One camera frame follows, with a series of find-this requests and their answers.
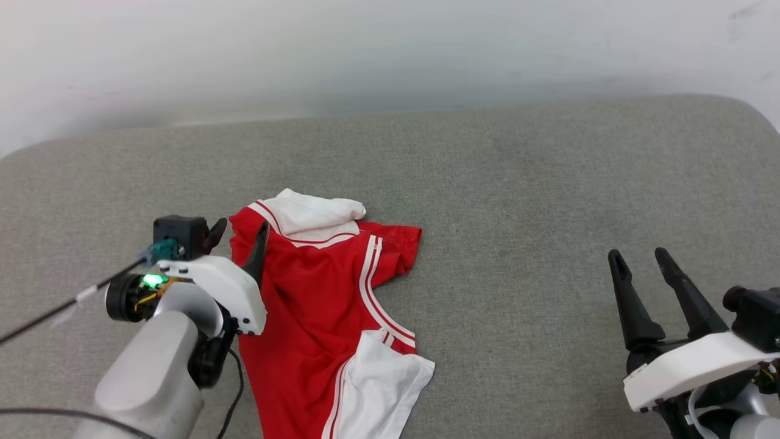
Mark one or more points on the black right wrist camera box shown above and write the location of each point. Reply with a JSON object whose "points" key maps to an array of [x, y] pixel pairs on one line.
{"points": [[758, 317]]}

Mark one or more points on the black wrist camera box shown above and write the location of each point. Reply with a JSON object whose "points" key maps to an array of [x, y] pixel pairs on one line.
{"points": [[180, 230], [758, 317]]}

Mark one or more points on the red and white jersey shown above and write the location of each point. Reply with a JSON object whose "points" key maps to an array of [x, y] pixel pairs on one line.
{"points": [[311, 299]]}

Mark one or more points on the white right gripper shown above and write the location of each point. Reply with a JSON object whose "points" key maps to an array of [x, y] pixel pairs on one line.
{"points": [[688, 366]]}

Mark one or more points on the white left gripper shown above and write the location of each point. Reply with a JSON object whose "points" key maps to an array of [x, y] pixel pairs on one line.
{"points": [[231, 286]]}

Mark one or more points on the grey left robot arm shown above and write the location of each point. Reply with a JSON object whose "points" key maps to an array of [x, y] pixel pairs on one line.
{"points": [[152, 378]]}

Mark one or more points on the teal left camera connector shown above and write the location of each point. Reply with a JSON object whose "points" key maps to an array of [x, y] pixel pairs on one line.
{"points": [[161, 250]]}

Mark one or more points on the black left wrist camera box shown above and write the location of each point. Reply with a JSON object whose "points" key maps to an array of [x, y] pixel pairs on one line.
{"points": [[180, 230]]}

